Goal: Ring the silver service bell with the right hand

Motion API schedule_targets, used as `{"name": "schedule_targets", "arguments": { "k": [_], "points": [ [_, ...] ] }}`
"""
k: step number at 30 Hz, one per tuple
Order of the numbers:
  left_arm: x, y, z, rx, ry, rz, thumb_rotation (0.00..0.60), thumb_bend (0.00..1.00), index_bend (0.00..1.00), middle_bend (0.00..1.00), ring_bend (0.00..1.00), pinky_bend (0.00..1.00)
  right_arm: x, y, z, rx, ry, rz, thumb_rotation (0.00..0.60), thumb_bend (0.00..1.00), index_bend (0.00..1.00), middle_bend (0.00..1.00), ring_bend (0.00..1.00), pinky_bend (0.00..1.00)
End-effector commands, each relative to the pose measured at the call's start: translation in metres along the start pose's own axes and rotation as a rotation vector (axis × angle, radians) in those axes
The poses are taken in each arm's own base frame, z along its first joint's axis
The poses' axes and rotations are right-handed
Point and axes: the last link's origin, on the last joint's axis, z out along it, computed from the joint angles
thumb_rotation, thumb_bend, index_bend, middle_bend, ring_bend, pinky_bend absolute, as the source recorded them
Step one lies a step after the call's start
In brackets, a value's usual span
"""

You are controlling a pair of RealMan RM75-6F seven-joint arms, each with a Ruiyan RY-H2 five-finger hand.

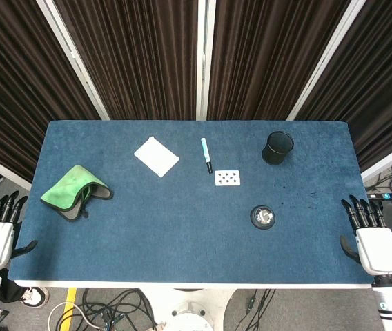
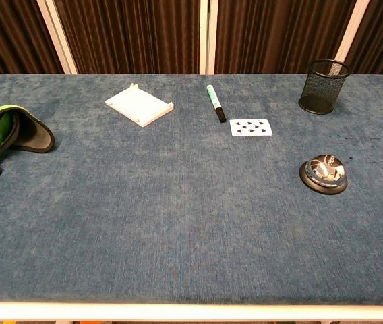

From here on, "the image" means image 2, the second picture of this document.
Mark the white plastic flat tray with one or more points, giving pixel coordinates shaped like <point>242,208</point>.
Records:
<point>139,105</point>

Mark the white screen frame post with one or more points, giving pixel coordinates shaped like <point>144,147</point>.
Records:
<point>350,32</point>
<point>207,37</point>
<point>56,35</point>

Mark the white table edge frame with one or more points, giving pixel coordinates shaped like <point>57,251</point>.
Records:
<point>191,312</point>

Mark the blue table cloth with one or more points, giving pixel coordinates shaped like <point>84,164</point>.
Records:
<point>178,209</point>

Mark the green black fabric pouch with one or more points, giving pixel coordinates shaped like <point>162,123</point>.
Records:
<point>2,131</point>

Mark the chrome call bell black base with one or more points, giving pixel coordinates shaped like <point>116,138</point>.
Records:
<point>323,172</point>

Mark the dark brown pleated curtain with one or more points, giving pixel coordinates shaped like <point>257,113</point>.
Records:
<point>134,33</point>

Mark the green white marker pen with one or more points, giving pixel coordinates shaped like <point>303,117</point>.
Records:
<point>214,101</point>

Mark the black mesh pen holder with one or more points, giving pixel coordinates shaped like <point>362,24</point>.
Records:
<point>321,98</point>

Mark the spades playing card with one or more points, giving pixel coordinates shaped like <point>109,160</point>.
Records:
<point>251,127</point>

